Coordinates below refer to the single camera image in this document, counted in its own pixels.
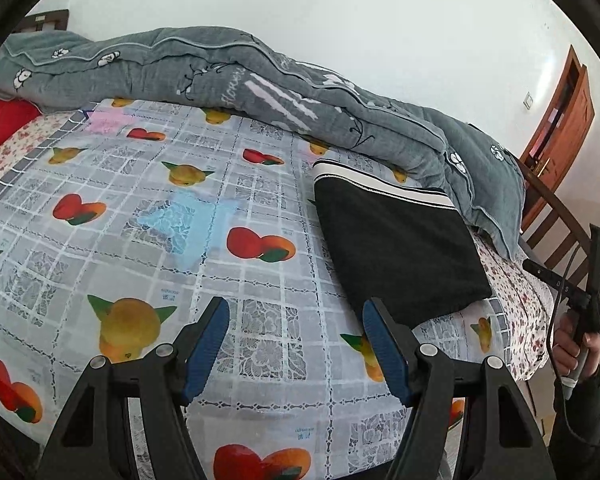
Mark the fruit print plastic cover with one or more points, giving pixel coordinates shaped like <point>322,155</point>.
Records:
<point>120,226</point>

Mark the dark right sleeve forearm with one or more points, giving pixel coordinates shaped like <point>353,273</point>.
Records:
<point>575,442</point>

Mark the white wall switch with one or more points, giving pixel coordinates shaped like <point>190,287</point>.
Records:
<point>528,101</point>

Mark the right hand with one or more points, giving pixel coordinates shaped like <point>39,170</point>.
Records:
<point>566,351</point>

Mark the wooden footboard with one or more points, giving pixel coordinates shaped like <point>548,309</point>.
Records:
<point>554,215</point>

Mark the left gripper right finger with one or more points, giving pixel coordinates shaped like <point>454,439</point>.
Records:
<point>395,348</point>

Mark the dark wooden headboard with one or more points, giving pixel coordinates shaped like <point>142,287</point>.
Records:
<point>50,20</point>

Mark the grey quilted duvet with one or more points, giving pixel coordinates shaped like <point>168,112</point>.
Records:
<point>228,69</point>

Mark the black pants with white stripe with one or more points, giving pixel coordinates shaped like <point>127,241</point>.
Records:
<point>408,247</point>

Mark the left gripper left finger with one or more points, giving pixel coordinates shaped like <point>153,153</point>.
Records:
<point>198,345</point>

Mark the floral bed sheet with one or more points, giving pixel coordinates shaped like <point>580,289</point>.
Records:
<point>525,300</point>

